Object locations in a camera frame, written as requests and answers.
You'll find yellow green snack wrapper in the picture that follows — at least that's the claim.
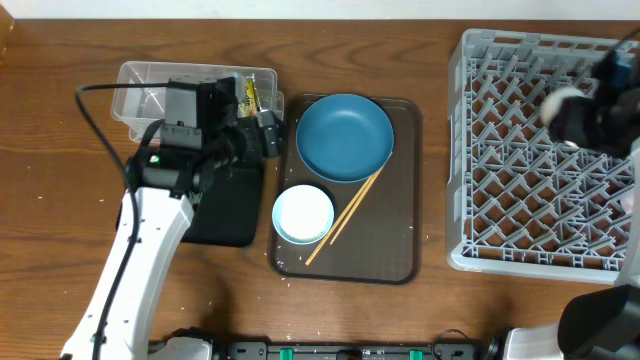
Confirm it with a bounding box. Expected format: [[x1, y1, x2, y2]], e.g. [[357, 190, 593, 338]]
[[238, 75, 260, 118]]

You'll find white cup green inside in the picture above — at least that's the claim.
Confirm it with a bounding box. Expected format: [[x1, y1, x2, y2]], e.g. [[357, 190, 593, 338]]
[[540, 87, 584, 127]]

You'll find dark blue plate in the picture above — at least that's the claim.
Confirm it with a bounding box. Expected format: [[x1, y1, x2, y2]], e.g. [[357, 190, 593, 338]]
[[295, 94, 395, 183]]

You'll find white cup pink inside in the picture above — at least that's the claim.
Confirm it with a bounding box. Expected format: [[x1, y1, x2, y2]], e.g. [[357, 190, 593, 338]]
[[619, 186, 635, 214]]

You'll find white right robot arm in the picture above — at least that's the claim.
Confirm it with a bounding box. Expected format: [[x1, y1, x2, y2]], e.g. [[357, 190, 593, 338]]
[[497, 48, 639, 359]]

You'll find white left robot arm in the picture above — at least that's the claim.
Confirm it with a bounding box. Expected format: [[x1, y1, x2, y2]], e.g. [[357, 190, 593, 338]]
[[61, 74, 283, 359]]

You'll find grey dishwasher rack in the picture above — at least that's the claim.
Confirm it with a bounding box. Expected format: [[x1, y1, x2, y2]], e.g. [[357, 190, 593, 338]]
[[446, 29, 639, 285]]

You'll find clear plastic waste bin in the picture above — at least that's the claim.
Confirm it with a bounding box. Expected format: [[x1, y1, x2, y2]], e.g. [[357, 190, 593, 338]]
[[111, 61, 284, 143]]

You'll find black plastic tray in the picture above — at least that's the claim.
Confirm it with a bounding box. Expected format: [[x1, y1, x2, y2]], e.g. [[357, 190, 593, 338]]
[[115, 159, 266, 249]]

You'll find light blue rice bowl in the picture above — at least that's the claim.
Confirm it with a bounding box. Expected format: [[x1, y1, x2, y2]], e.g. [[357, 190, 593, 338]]
[[272, 185, 335, 245]]

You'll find wooden chopstick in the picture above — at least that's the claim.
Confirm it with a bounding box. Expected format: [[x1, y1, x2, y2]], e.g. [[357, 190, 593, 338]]
[[304, 172, 379, 267], [330, 170, 381, 245]]

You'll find brown serving tray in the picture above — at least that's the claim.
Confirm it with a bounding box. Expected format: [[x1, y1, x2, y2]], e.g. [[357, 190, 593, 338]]
[[268, 98, 422, 285]]

